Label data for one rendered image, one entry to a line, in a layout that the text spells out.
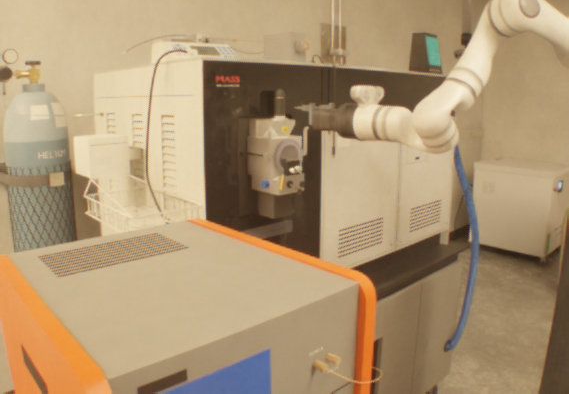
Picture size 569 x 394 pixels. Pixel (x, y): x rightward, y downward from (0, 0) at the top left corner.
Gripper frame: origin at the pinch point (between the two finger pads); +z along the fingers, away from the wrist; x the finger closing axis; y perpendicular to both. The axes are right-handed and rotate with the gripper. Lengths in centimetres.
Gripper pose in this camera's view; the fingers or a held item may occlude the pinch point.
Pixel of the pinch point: (303, 107)
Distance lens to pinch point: 112.6
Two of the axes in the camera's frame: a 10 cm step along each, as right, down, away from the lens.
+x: 7.4, -1.2, 6.7
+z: -6.8, -1.3, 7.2
